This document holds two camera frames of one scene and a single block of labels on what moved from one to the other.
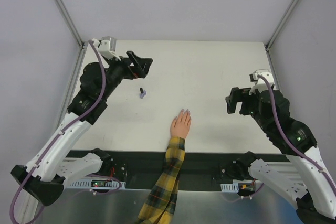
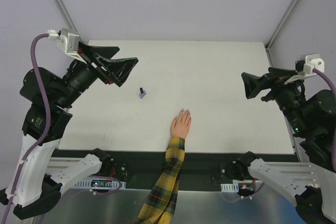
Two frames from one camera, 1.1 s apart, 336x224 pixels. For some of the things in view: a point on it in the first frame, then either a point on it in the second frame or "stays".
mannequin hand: [180, 125] stays
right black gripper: [244, 100] → [271, 84]
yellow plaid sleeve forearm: [160, 207] stays
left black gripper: [132, 66] → [97, 66]
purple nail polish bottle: [143, 94] stays
